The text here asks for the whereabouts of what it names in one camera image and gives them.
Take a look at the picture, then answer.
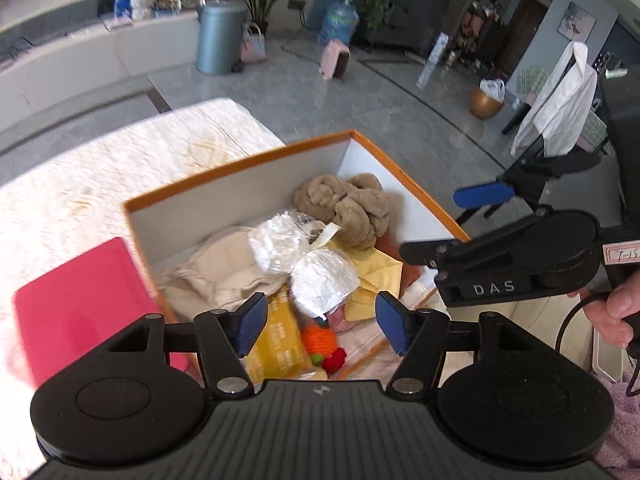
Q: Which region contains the silver yellow snack packet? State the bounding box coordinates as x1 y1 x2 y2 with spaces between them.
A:
243 285 314 386

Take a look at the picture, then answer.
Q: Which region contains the cream canvas bag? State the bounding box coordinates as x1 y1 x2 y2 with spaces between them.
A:
160 226 286 320

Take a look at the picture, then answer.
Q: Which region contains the pink white crochet pouch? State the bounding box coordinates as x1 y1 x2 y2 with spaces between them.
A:
326 299 375 334

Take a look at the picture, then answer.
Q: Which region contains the orange crochet carrot toy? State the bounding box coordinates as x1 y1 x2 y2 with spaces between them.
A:
300 324 347 375

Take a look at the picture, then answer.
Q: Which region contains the white tissue bundle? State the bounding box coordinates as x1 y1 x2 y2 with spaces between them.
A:
250 210 360 320

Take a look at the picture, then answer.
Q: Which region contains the brown plush towel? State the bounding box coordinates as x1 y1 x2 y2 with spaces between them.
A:
293 172 402 249

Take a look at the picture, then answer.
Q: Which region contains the person right hand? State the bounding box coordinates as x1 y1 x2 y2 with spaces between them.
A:
584 271 640 348

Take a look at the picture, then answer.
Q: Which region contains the gold round vase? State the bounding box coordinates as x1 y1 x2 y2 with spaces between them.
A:
470 86 503 120

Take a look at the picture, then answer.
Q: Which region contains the orange cardboard box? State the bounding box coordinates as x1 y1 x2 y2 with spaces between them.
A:
125 131 463 386

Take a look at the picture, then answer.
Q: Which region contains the white shirt on chair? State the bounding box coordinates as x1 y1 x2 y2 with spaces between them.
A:
510 41 598 157

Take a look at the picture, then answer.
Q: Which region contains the red lidded storage box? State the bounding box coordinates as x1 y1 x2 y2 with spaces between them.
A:
6 237 178 387

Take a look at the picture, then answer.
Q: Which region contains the lace tablecloth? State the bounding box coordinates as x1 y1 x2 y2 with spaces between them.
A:
1 99 283 479

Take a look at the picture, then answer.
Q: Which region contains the pink space heater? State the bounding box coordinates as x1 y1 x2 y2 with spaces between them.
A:
320 39 350 80

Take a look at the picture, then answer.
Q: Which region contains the dark cabinet with plants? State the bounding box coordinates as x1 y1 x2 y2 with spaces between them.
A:
354 0 452 54

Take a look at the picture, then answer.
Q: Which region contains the blue water jug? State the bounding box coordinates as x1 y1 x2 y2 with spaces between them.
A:
316 0 359 47

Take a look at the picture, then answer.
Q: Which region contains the pastel woven handbag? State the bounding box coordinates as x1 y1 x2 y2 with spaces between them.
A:
241 22 267 64

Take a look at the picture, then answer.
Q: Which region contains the blue metal trash bin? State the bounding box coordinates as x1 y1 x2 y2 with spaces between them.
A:
195 0 247 75

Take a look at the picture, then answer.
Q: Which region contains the white marble tv console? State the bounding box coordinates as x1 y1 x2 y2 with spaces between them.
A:
0 12 200 130

